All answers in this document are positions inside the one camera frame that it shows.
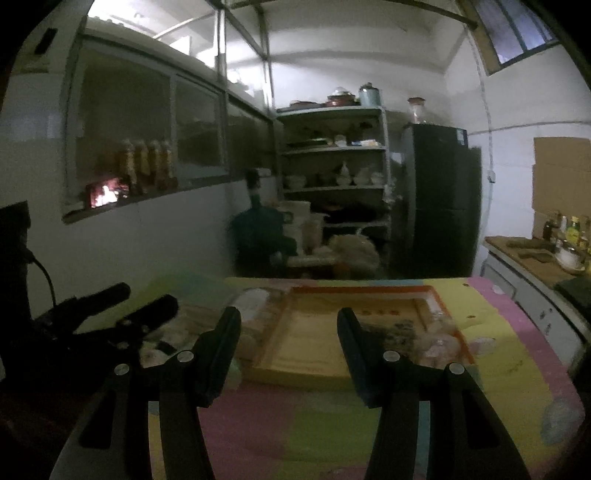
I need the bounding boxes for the amber liquid bottle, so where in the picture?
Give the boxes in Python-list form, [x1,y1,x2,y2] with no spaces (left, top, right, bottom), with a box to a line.
[161,140,178,191]
[116,141,136,195]

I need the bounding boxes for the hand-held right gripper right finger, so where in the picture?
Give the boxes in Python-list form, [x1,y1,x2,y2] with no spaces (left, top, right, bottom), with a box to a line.
[336,307,532,480]

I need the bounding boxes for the dark patterned cloth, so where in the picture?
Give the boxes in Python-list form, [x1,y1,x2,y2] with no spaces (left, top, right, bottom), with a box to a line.
[360,318,428,352]

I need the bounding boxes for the kitchen counter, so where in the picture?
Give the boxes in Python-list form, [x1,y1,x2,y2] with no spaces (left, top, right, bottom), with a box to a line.
[482,234,591,365]

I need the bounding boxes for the red packet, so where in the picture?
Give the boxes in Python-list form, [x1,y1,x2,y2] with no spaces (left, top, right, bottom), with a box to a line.
[85,178,130,208]

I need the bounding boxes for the flat white bread pieces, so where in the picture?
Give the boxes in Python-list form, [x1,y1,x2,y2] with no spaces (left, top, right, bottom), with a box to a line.
[139,305,223,367]

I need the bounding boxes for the wooden stool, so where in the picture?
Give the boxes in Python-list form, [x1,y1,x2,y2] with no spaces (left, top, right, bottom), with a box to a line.
[286,256,339,278]

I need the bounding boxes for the black stove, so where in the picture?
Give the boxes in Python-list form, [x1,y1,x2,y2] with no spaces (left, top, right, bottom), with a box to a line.
[554,277,591,310]

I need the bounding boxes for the barred outside window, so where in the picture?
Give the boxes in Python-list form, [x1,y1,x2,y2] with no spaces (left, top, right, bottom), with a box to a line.
[473,0,560,72]

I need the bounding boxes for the orange cardboard tray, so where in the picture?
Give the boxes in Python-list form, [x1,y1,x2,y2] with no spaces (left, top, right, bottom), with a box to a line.
[244,284,477,389]

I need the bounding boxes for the pale blue enamel pot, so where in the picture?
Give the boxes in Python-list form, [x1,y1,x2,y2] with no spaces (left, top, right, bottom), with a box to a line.
[359,83,382,108]

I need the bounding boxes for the black wall box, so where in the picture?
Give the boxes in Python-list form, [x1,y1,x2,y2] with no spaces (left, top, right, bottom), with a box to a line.
[35,28,59,56]

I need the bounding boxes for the clear plastic bags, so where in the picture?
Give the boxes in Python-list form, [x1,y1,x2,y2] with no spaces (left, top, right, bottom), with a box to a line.
[418,309,467,365]

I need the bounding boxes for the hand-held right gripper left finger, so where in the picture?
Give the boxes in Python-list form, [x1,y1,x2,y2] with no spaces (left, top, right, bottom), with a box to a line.
[48,305,243,480]

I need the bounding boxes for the white packet in plastic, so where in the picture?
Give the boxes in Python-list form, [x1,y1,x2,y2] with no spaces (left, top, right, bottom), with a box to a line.
[228,287,286,325]

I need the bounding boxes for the blue water jug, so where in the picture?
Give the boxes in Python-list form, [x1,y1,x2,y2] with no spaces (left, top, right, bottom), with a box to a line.
[230,170,298,274]

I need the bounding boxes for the black fridge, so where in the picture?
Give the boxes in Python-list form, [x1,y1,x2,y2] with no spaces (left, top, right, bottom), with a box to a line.
[398,123,484,278]

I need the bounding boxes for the interior glass window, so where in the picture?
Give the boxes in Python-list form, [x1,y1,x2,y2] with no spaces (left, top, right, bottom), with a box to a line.
[61,34,274,224]

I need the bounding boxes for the metal shelf rack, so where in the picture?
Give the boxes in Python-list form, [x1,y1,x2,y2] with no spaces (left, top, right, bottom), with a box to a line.
[275,105,394,261]

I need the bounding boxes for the dark curved ceiling rod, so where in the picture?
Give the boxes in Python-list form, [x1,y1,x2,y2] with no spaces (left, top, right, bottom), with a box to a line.
[228,0,478,26]

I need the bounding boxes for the pile of plastic bags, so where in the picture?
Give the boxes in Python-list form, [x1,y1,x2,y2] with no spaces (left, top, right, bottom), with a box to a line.
[314,233,382,278]

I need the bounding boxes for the wooden cutting board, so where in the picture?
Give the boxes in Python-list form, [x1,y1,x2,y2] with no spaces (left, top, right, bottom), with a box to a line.
[505,236,557,263]

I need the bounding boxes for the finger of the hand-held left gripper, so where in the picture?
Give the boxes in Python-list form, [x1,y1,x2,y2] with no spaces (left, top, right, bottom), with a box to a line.
[56,282,132,326]
[117,294,180,340]

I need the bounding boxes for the red pot with lid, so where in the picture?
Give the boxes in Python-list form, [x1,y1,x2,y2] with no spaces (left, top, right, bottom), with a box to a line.
[327,88,360,107]

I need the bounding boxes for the cardboard wall sheet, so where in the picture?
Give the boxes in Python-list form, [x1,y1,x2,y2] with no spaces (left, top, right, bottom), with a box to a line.
[531,137,591,237]

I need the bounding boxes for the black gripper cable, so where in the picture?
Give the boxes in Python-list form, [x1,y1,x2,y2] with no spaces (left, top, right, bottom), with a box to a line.
[25,249,58,308]

